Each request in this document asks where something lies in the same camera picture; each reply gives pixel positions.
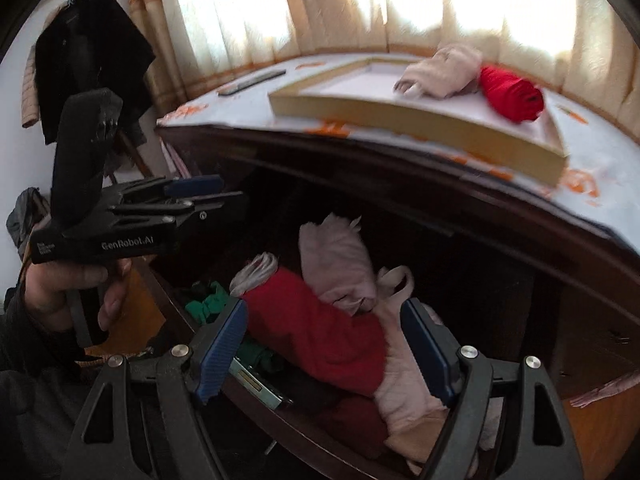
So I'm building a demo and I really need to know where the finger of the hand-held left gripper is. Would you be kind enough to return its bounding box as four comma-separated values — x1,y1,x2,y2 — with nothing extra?
102,175,224,201
107,191,246,226

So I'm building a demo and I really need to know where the wooden drawer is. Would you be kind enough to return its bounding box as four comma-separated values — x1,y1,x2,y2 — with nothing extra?
135,170,566,480

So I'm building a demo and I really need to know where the light green box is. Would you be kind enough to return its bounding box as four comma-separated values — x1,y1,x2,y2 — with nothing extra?
227,357,296,408

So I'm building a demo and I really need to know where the beige padded jacket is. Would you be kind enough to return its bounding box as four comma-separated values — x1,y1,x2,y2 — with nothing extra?
21,10,56,128

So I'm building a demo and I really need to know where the orange and cream curtain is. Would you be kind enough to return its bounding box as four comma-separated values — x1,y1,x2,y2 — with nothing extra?
125,0,640,131

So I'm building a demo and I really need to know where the beige pink underwear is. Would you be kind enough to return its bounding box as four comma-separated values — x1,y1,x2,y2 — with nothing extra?
393,45,483,100

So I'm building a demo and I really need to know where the shallow cardboard box tray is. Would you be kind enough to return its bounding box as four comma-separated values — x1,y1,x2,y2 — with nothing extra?
267,57,566,187

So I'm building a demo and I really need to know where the lilac pink underwear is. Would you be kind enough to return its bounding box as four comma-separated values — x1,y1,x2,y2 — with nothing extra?
300,212,378,316

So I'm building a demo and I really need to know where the bright red underwear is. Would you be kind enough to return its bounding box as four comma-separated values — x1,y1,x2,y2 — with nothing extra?
479,65,545,123

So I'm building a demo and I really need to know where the pink cloth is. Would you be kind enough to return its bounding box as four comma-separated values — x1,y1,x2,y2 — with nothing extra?
570,375,631,408

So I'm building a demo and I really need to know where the person's left hand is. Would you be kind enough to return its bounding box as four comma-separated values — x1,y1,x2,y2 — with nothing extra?
25,257,133,346

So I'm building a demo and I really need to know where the person's left forearm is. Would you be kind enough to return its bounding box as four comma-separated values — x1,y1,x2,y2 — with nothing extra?
0,285,101,480

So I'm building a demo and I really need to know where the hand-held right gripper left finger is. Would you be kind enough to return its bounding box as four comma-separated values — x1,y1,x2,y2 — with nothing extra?
60,297,249,480

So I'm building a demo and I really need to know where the pale pink garment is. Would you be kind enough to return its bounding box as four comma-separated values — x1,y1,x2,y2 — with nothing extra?
372,266,501,461

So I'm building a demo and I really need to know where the white orange-printed tablecloth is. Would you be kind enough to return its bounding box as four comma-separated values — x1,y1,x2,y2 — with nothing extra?
157,50,640,251

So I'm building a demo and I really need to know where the black hanging coat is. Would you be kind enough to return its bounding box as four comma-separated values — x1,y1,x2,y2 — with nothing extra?
34,0,156,146

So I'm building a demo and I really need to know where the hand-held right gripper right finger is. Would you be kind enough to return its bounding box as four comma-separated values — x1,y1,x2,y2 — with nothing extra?
400,297,586,480

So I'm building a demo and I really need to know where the pink underwear white waistband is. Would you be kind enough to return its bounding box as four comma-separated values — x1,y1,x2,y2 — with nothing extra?
230,252,278,296

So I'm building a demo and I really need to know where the green and black underwear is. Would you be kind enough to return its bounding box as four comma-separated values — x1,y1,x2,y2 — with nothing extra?
185,282,281,373

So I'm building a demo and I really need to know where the black smartphone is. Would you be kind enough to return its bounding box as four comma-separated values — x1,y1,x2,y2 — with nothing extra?
217,70,286,97

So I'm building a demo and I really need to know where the grey bag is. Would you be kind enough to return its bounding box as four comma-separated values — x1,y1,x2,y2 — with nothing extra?
6,187,51,256

